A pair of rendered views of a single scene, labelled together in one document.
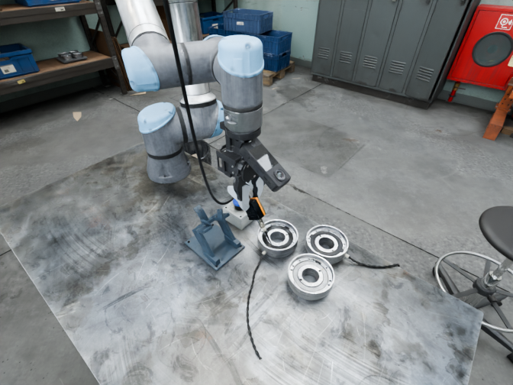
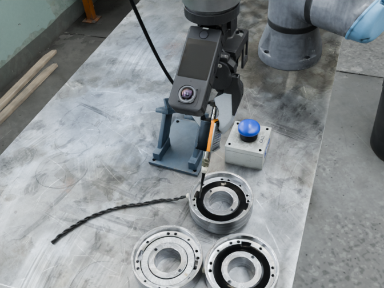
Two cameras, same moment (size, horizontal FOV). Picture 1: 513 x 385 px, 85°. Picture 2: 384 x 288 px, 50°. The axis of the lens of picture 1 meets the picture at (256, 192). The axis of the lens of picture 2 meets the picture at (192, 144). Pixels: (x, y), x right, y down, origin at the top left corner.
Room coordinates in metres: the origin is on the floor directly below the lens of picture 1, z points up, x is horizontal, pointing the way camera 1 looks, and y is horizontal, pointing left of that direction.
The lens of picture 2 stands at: (0.33, -0.43, 1.38)
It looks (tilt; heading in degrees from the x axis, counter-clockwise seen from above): 46 degrees down; 74
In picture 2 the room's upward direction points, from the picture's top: 6 degrees counter-clockwise
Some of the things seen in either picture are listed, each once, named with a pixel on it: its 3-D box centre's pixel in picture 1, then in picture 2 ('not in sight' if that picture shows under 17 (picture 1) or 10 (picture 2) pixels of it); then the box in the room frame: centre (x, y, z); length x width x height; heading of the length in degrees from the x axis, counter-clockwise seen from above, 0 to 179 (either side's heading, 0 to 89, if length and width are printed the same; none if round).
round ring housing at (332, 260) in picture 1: (325, 245); (241, 272); (0.46, -0.18, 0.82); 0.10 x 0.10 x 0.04
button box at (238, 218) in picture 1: (239, 211); (249, 142); (0.58, 0.05, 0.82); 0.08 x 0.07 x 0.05; 50
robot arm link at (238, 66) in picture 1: (240, 73); not in sight; (0.51, 0.03, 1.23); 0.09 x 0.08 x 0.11; 24
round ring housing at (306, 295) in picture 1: (310, 277); (168, 262); (0.37, -0.12, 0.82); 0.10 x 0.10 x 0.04
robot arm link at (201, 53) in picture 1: (214, 60); not in sight; (0.59, 0.08, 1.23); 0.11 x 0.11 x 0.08; 24
